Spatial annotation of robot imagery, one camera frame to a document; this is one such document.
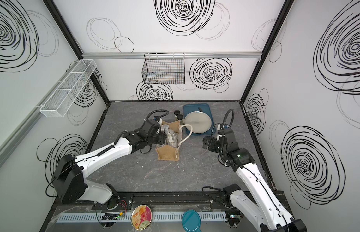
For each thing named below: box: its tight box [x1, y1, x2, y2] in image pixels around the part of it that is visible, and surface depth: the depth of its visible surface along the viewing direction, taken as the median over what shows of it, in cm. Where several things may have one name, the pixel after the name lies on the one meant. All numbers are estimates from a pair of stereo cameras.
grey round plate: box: [183, 111, 212, 134], surface depth 108 cm
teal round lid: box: [181, 209, 202, 232], surface depth 64 cm
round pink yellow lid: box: [131, 204, 153, 231], surface depth 68 cm
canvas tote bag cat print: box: [155, 120, 193, 162], surface depth 88 cm
